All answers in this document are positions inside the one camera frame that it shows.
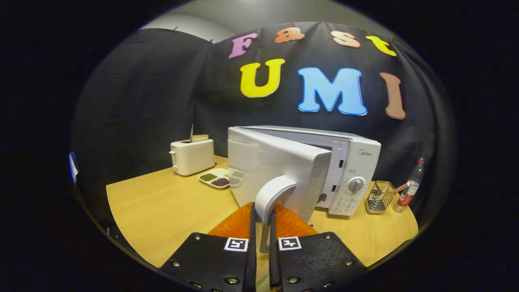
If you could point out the plastic water bottle red label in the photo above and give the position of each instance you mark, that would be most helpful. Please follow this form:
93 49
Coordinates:
408 192

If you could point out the brown toast slice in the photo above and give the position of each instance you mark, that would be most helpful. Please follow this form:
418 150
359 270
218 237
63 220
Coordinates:
199 138

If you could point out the white toaster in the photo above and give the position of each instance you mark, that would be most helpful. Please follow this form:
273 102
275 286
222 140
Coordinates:
192 158

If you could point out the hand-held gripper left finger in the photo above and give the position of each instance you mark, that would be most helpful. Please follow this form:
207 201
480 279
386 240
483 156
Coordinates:
252 259

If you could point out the white microwave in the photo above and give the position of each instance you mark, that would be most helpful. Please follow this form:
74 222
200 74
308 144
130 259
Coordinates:
279 162

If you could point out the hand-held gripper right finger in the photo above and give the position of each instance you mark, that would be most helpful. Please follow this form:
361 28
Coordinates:
273 267

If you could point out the pink striped straw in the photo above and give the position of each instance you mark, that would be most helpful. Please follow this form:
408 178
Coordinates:
400 187

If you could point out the white divided dish with beans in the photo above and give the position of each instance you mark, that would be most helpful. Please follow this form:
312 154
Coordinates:
215 179

